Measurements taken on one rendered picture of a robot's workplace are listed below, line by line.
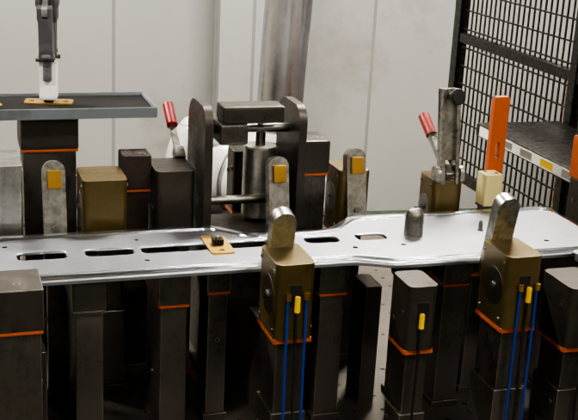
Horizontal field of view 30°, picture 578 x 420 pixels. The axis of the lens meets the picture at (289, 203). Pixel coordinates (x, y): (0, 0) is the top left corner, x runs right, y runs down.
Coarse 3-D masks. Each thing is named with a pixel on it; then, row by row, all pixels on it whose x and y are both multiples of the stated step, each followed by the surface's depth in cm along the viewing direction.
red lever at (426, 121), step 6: (420, 114) 204; (426, 114) 204; (420, 120) 204; (426, 120) 203; (426, 126) 202; (432, 126) 202; (426, 132) 202; (432, 132) 202; (432, 138) 201; (432, 144) 200; (450, 168) 196; (450, 174) 196
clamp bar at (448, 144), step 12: (444, 96) 193; (456, 96) 191; (444, 108) 193; (456, 108) 194; (444, 120) 194; (456, 120) 195; (444, 132) 194; (456, 132) 195; (444, 144) 194; (456, 144) 195; (444, 156) 195; (456, 156) 195; (444, 168) 195; (456, 168) 196; (444, 180) 195; (456, 180) 196
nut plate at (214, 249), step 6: (204, 240) 172; (210, 240) 173; (216, 240) 170; (222, 240) 171; (210, 246) 170; (216, 246) 170; (222, 246) 170; (228, 246) 170; (216, 252) 167; (222, 252) 168; (228, 252) 168; (234, 252) 168
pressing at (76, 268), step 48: (0, 240) 168; (48, 240) 170; (96, 240) 171; (144, 240) 172; (192, 240) 173; (240, 240) 174; (384, 240) 178; (432, 240) 179; (480, 240) 180; (528, 240) 182; (576, 240) 183
